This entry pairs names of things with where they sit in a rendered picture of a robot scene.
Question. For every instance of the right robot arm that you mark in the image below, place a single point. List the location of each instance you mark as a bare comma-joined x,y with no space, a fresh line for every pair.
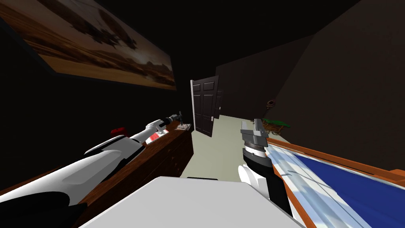
262,164

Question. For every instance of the brown wooden dresser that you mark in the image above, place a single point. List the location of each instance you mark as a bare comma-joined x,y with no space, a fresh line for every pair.
152,164

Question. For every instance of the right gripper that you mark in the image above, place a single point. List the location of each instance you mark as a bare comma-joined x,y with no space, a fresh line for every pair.
255,137

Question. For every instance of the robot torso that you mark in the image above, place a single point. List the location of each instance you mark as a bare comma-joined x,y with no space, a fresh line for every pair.
190,205

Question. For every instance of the dark round wall ornament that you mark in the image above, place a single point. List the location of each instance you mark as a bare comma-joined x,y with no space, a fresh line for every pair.
271,103

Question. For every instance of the red rounded object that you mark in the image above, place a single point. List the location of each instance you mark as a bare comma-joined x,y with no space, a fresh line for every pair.
119,131

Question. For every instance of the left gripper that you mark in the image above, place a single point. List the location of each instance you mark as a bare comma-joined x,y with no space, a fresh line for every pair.
175,119

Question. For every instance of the bed with blue cover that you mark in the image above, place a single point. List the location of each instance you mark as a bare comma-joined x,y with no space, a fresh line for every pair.
348,190

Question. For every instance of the wooden cart with green top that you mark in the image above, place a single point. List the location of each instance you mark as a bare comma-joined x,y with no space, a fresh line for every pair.
274,125

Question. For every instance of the desert landscape wall painting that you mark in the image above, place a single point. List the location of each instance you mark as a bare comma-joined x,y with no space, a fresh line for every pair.
95,47

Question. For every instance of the red and white book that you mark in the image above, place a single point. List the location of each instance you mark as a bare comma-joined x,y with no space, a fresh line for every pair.
156,136

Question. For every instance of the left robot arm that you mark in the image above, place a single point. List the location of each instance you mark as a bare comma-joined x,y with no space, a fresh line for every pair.
85,172

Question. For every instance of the dark panelled door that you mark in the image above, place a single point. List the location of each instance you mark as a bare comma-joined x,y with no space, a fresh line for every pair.
204,104

